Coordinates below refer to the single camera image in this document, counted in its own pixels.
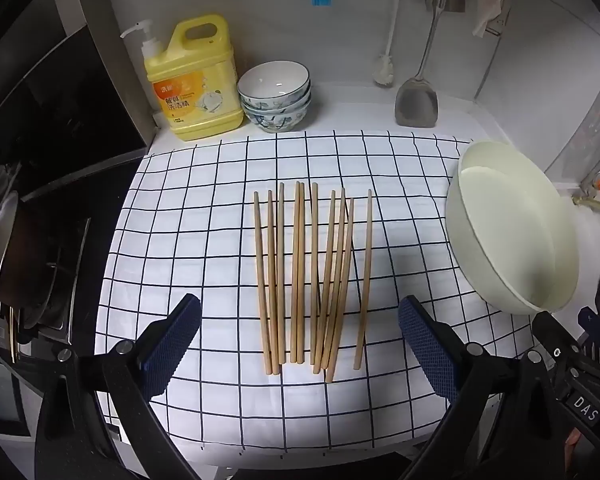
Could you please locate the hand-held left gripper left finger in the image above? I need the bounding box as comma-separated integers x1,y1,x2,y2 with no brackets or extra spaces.
34,294,203,480

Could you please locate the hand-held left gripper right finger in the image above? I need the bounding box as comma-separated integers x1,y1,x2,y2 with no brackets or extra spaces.
398,295,572,480

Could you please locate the single wooden chopstick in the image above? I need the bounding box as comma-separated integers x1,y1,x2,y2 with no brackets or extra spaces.
253,191,273,375
267,190,281,376
276,183,286,375
354,189,374,372

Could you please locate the large cream bowl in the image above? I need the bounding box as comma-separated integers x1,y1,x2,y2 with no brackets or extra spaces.
445,141,580,315

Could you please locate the bunch of wooden chopsticks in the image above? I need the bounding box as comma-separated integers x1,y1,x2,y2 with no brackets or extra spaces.
290,181,356,384

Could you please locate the black gas stove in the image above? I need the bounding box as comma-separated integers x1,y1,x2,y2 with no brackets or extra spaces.
0,210,95,362

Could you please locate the black grid white cloth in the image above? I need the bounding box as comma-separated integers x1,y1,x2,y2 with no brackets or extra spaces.
95,130,542,461

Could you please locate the metal spatula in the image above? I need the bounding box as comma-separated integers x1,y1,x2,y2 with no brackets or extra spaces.
394,0,454,129

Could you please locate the blue patterned ceramic bowl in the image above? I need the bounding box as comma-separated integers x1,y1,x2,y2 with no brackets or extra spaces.
245,104,312,134
237,61,312,107
241,92,313,118

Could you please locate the yellow dish soap bottle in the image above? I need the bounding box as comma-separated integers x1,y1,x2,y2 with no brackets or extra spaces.
120,14,245,142

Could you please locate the white dish brush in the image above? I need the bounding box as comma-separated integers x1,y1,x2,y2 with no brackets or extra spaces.
372,0,407,87

